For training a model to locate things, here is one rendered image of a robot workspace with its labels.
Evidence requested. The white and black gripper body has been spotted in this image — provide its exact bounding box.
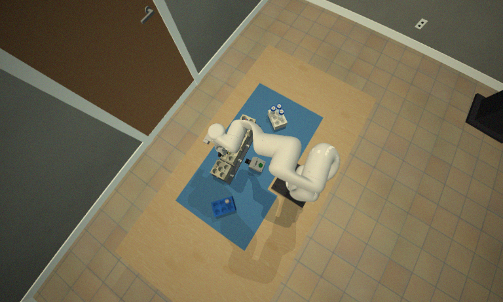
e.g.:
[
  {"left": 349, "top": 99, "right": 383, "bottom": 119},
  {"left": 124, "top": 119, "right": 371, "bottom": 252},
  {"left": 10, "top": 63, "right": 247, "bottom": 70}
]
[{"left": 215, "top": 147, "right": 228, "bottom": 155}]

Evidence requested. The beige bucket adapter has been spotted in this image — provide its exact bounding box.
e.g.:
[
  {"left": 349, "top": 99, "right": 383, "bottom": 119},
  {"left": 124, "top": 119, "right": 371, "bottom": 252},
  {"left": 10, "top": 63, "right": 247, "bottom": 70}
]
[
  {"left": 240, "top": 134, "right": 249, "bottom": 151},
  {"left": 220, "top": 149, "right": 241, "bottom": 166},
  {"left": 210, "top": 159, "right": 233, "bottom": 181},
  {"left": 240, "top": 114, "right": 256, "bottom": 137}
]

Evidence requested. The blue tube rack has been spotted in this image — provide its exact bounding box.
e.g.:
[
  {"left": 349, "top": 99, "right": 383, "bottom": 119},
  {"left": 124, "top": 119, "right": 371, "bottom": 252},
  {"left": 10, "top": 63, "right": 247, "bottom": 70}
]
[{"left": 211, "top": 197, "right": 236, "bottom": 217}]

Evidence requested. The blue bench mat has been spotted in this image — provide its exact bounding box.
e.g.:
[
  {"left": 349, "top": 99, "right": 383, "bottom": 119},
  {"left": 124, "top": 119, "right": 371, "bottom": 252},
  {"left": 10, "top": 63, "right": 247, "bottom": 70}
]
[{"left": 176, "top": 83, "right": 323, "bottom": 251}]

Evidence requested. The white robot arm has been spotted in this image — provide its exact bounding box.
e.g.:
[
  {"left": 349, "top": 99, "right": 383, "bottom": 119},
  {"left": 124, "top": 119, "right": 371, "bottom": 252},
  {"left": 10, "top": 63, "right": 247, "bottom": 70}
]
[{"left": 203, "top": 119, "right": 341, "bottom": 202}]

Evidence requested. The cream tube rack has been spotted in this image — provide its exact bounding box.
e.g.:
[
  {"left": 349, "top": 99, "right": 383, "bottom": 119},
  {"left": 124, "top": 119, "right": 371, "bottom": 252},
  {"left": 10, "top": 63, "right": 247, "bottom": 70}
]
[{"left": 268, "top": 110, "right": 288, "bottom": 130}]

